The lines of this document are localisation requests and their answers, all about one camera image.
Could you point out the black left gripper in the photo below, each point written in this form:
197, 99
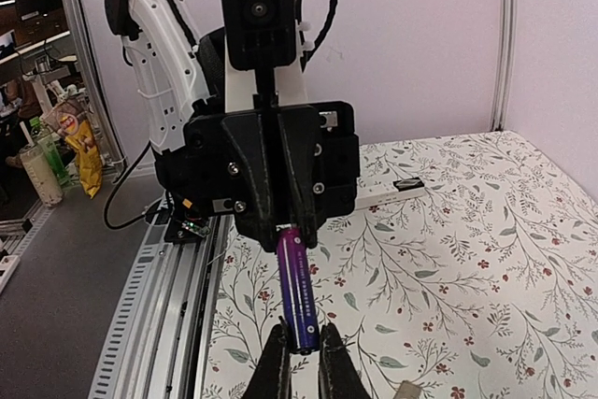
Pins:
286, 165

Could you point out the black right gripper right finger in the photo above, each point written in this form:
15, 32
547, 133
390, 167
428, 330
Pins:
337, 376

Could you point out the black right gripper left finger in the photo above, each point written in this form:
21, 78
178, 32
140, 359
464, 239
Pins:
272, 378

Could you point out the white slim remote control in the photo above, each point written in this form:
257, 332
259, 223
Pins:
388, 193

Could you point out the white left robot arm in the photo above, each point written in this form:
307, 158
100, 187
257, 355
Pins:
181, 73

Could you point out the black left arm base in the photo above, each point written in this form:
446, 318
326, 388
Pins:
172, 220

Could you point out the white remote on floor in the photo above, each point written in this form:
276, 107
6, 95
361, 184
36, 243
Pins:
8, 266

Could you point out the floral patterned table mat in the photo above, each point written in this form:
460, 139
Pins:
483, 287

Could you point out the yellow snack bag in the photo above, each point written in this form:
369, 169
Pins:
68, 119

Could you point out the green drink bottle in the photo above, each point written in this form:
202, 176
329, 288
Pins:
43, 136

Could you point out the white drink can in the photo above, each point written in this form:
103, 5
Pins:
41, 175

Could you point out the aluminium front rail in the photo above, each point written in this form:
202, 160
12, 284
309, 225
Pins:
157, 342

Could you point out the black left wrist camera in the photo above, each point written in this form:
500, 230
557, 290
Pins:
260, 33

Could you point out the left aluminium corner post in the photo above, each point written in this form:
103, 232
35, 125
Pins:
505, 60

